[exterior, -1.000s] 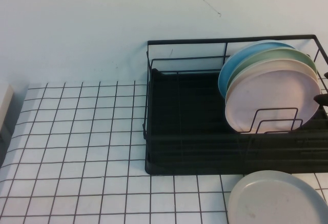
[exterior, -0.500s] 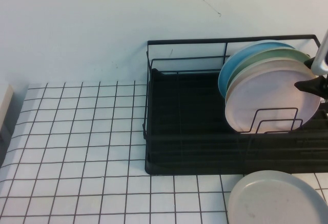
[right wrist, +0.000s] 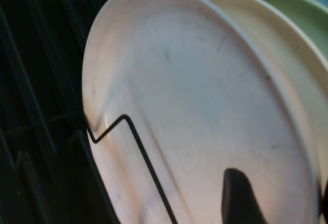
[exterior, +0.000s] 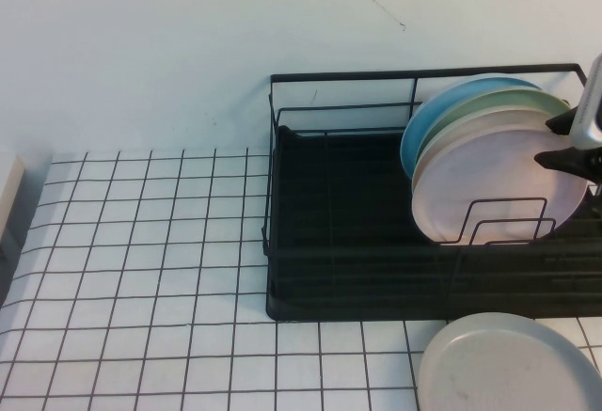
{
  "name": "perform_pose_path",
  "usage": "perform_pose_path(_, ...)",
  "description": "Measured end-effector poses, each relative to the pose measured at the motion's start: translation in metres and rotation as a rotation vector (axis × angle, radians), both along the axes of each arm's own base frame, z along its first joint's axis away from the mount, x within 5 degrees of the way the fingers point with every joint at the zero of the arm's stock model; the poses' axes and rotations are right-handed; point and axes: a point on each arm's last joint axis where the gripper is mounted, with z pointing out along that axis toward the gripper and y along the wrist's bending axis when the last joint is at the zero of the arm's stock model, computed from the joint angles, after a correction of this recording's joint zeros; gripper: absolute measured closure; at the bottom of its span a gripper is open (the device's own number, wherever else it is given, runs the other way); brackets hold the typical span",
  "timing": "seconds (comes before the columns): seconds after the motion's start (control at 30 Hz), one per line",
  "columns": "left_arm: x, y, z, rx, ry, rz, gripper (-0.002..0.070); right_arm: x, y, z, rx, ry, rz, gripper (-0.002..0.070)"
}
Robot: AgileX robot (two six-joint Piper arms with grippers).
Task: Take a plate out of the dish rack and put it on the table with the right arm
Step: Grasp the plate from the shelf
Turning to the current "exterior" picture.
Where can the black plastic drip tray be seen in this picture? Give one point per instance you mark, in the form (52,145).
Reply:
(357,180)

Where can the green plate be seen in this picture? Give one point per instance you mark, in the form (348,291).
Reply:
(517,100)

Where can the white grid pattern table mat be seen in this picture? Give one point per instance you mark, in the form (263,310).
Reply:
(141,251)

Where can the beige box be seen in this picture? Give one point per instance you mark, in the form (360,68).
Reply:
(10,190)

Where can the grey plate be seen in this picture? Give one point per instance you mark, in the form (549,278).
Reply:
(508,368)

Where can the pink plate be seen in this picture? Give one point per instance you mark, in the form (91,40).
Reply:
(480,185)

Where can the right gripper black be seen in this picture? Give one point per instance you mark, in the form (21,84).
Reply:
(597,166)

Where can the blue plate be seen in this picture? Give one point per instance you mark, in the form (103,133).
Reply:
(416,143)

